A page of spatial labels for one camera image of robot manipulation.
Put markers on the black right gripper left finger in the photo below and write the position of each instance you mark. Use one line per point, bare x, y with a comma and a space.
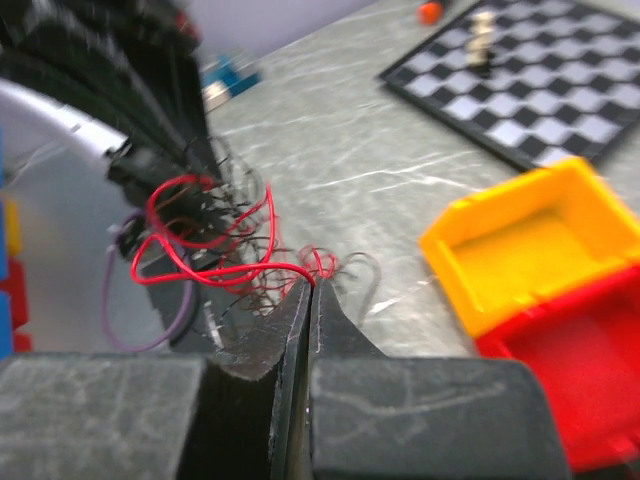
156, 416

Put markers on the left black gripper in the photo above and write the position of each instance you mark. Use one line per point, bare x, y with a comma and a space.
117, 81

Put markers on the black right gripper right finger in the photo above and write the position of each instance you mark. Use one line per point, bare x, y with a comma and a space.
373, 416

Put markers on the blue toy block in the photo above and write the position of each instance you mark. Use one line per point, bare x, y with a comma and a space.
227, 76

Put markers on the yellow toy block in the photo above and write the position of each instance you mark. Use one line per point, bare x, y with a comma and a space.
12, 224

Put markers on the yellow plastic bin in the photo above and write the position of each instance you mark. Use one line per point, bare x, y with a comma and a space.
529, 240

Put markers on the red plastic bin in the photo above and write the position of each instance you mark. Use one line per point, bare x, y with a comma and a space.
583, 348

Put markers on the red toy block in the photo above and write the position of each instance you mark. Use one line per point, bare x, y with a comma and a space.
15, 287

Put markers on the black marker orange cap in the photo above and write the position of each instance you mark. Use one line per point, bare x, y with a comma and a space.
430, 12

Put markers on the cream chess pieces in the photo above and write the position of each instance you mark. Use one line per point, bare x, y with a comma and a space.
479, 46

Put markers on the black and white chessboard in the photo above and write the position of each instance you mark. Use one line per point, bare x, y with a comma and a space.
564, 80

